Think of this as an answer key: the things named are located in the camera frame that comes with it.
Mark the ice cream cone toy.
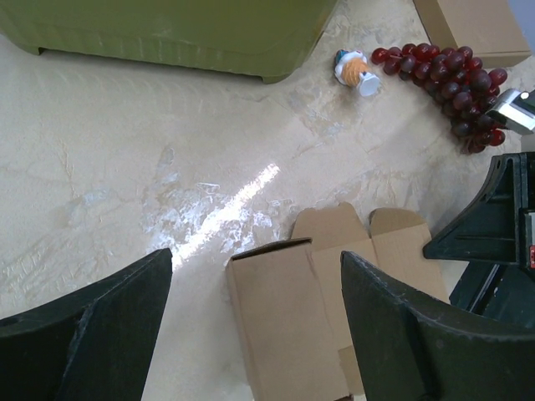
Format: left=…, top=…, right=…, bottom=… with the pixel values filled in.
left=334, top=49, right=380, bottom=97

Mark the large folded cardboard box right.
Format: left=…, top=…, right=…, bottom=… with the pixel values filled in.
left=414, top=0, right=532, bottom=69

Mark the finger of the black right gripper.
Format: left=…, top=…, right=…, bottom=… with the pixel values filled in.
left=423, top=153, right=534, bottom=265
left=450, top=262, right=534, bottom=328

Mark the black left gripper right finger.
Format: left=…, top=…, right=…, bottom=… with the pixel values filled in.
left=340, top=251, right=534, bottom=400

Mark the dark red grape bunch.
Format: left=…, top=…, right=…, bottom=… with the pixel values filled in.
left=371, top=43, right=508, bottom=154

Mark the green plastic bin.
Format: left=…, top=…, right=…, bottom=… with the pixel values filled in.
left=1, top=1, right=337, bottom=84

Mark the brown cardboard box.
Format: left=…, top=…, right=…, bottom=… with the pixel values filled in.
left=226, top=202, right=449, bottom=400

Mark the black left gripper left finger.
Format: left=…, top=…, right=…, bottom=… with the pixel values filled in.
left=1, top=248, right=172, bottom=400

